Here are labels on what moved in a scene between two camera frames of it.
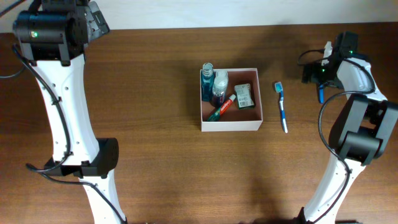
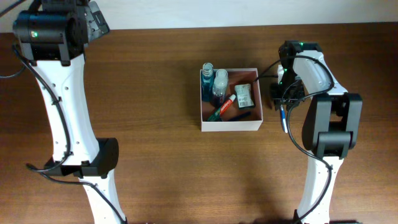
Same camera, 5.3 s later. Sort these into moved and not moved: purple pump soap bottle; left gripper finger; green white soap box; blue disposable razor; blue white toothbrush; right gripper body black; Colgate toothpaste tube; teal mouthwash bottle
Moved: blue disposable razor; right gripper body black
Not moved: green white soap box; Colgate toothpaste tube; purple pump soap bottle; teal mouthwash bottle; blue white toothbrush; left gripper finger
